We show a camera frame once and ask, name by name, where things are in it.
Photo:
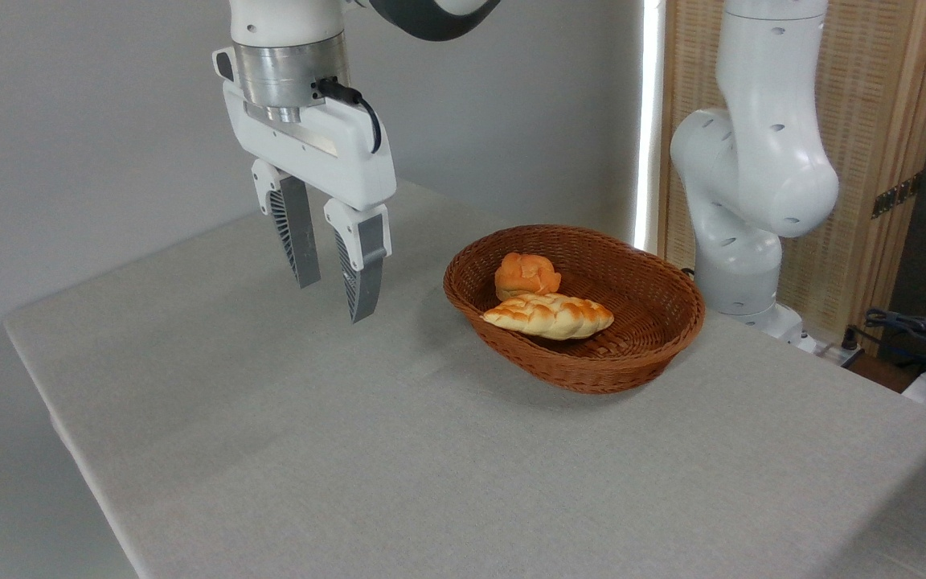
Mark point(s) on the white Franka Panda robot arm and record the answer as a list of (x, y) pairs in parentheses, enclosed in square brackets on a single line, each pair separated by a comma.
[(760, 161)]

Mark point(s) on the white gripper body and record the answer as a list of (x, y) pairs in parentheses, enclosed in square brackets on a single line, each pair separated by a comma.
[(326, 157)]

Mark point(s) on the wooden woven folding screen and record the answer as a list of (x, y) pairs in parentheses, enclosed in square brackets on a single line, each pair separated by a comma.
[(873, 96)]

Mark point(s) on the round orange bread bun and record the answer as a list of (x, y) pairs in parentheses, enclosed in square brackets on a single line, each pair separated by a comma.
[(523, 273)]

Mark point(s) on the metal screen hinge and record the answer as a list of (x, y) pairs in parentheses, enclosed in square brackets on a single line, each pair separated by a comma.
[(895, 195)]

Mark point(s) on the grey tablecloth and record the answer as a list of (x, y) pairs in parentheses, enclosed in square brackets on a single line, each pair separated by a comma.
[(431, 466)]

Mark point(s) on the brown oval wicker basket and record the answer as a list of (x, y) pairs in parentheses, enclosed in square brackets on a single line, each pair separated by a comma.
[(632, 354)]

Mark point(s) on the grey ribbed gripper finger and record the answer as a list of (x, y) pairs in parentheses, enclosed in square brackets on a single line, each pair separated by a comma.
[(298, 233), (365, 273)]

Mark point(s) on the long braided bread loaf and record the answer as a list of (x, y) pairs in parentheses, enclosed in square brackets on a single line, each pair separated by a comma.
[(551, 315)]

